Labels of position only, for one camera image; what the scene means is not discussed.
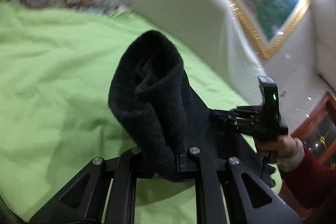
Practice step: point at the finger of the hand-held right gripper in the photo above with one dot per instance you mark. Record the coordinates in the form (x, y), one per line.
(236, 125)
(248, 111)

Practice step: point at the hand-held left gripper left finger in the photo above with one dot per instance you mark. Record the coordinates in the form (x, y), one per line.
(147, 169)

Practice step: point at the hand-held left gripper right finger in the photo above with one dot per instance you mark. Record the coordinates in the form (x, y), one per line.
(183, 166)

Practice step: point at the black pants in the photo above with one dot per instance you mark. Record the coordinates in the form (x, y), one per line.
(152, 92)

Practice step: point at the person's right forearm red sleeve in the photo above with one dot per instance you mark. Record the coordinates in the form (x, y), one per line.
(312, 176)

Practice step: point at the person's right hand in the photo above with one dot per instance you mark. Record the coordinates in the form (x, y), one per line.
(287, 146)

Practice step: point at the wooden glass door cabinet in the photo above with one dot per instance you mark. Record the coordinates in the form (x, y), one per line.
(319, 129)

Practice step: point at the white padded headboard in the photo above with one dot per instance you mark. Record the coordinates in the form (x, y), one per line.
(183, 8)

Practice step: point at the green bed sheet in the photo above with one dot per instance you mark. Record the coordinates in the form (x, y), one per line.
(52, 69)

